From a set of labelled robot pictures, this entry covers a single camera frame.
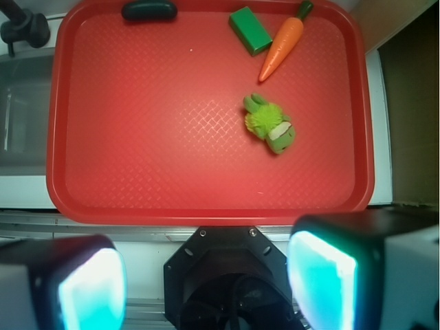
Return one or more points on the green plush toy figure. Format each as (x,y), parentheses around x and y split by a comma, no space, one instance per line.
(268,122)

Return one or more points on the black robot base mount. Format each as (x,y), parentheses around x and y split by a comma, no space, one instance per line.
(228,278)

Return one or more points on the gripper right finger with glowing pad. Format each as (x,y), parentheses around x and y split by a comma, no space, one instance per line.
(375,269)

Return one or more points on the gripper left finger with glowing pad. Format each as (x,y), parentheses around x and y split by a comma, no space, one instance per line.
(65,283)

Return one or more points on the green rectangular block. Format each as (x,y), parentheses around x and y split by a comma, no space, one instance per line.
(250,31)

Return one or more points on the dark green toy cucumber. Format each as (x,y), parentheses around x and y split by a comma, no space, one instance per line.
(135,11)

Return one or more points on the grey metal sink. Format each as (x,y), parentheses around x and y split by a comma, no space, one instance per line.
(25,104)

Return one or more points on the red plastic tray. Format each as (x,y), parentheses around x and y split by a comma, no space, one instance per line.
(146,120)

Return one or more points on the orange toy carrot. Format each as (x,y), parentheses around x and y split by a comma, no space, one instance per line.
(285,40)

